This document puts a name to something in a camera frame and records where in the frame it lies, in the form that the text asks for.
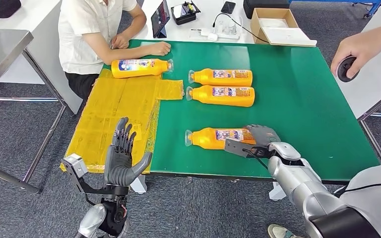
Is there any orange detergent bottle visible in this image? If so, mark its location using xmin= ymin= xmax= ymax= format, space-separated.
xmin=184 ymin=127 xmax=257 ymax=151
xmin=186 ymin=85 xmax=255 ymax=108
xmin=111 ymin=58 xmax=174 ymax=79
xmin=188 ymin=68 xmax=254 ymax=87

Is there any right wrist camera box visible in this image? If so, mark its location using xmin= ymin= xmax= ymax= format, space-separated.
xmin=224 ymin=138 xmax=270 ymax=159

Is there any black cable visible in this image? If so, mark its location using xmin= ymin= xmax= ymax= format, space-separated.
xmin=212 ymin=13 xmax=270 ymax=44

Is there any round white black controller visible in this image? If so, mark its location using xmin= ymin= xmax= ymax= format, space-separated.
xmin=336 ymin=56 xmax=360 ymax=83

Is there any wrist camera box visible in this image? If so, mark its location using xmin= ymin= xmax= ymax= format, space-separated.
xmin=224 ymin=138 xmax=270 ymax=159
xmin=62 ymin=153 xmax=128 ymax=197

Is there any person's right hand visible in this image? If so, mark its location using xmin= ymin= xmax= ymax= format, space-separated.
xmin=149 ymin=41 xmax=172 ymax=57
xmin=330 ymin=28 xmax=381 ymax=80

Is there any steel table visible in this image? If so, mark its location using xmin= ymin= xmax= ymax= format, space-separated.
xmin=0 ymin=29 xmax=67 ymax=194

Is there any white table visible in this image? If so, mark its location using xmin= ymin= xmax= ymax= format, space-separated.
xmin=0 ymin=0 xmax=84 ymax=116
xmin=333 ymin=5 xmax=381 ymax=164

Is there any white flat box lid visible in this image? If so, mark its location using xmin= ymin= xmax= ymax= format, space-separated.
xmin=261 ymin=27 xmax=318 ymax=47

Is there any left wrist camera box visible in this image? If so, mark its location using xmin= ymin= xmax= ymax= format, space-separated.
xmin=62 ymin=153 xmax=128 ymax=197

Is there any yellow taped cardboard sheet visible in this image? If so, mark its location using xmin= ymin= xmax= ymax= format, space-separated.
xmin=60 ymin=67 xmax=185 ymax=174

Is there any blue metal cart frame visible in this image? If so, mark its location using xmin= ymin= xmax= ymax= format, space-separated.
xmin=289 ymin=0 xmax=381 ymax=19

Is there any person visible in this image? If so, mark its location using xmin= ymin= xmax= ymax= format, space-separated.
xmin=267 ymin=23 xmax=381 ymax=238
xmin=58 ymin=0 xmax=172 ymax=99

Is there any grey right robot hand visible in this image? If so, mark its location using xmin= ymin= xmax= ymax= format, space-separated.
xmin=244 ymin=124 xmax=281 ymax=147

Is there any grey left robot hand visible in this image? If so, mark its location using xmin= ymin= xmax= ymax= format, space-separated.
xmin=104 ymin=117 xmax=153 ymax=188

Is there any black tray with small items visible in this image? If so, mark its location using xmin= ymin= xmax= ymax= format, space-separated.
xmin=171 ymin=0 xmax=201 ymax=26

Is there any brown cardboard box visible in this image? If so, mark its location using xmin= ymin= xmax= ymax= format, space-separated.
xmin=251 ymin=7 xmax=300 ymax=44

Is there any black tablet on stand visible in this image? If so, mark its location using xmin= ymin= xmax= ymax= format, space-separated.
xmin=151 ymin=0 xmax=171 ymax=39

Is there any white power strip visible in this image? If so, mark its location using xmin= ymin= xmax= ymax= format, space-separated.
xmin=189 ymin=21 xmax=241 ymax=41

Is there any white table leg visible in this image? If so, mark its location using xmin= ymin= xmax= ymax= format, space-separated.
xmin=269 ymin=181 xmax=288 ymax=202
xmin=129 ymin=174 xmax=148 ymax=194

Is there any person's left hand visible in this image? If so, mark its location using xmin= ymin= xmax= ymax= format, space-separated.
xmin=111 ymin=34 xmax=130 ymax=50

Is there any black smartphone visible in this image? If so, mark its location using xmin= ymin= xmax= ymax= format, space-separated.
xmin=220 ymin=0 xmax=237 ymax=14

